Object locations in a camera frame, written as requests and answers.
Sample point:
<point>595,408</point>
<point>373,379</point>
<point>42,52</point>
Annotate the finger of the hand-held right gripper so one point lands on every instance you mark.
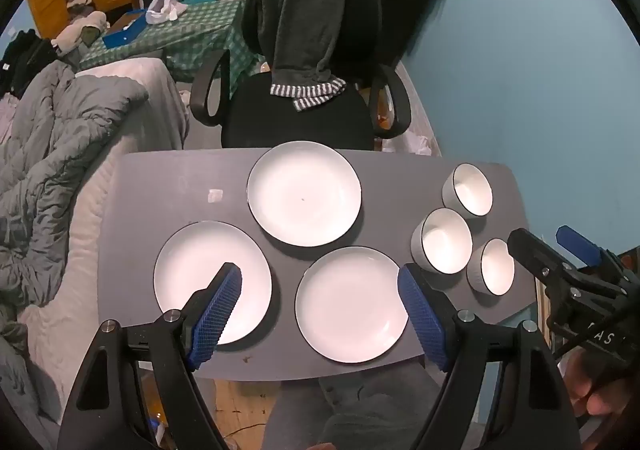
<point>532,252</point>
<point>580,245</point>

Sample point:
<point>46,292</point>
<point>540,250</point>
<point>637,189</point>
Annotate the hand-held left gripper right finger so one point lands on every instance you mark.
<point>425,322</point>

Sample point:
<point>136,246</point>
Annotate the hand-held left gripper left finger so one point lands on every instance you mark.
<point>215,317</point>

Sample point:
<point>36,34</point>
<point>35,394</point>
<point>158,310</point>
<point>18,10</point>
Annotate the white ribbed bowl dark rim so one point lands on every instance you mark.
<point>472,190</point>
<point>445,242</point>
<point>495,267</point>

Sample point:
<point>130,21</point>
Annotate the white plate with dark rim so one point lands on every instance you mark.
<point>350,305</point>
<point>190,275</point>
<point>304,192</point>

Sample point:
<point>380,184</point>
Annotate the person's right hand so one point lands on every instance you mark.
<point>592,390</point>

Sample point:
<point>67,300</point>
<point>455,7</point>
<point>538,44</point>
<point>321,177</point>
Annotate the dark wooden furniture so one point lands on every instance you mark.
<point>631,260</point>

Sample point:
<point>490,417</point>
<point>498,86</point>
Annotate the light wooden board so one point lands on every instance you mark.
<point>541,305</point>

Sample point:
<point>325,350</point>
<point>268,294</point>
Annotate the person's grey trouser leg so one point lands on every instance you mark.
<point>360,410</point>

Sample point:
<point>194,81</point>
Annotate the white table sticker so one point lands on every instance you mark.
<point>215,195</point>

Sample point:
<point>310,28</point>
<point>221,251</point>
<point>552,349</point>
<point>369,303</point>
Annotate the white crumpled cloth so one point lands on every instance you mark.
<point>412,144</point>

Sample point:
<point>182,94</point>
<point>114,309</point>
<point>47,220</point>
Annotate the orange floor clutter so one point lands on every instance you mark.
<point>384,115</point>

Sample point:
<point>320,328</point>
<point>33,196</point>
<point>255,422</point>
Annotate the white bed mattress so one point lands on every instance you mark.
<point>145,125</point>

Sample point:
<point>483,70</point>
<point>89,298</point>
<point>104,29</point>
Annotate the black office chair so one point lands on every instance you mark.
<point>300,123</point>

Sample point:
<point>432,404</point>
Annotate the grey quilted comforter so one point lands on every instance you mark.
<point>50,145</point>

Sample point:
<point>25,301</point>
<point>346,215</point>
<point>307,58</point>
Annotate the blue flat box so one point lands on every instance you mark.
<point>125,35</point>

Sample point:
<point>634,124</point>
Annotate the grey hoodie with striped cuffs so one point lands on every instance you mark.
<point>310,20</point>

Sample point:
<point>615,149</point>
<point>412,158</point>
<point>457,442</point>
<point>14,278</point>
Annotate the white plastic bag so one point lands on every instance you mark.
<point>162,5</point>

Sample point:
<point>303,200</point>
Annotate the beige clothes pile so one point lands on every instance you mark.
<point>75,33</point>

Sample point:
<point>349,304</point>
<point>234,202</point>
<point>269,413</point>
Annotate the black clothes pile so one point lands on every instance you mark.
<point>25,60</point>

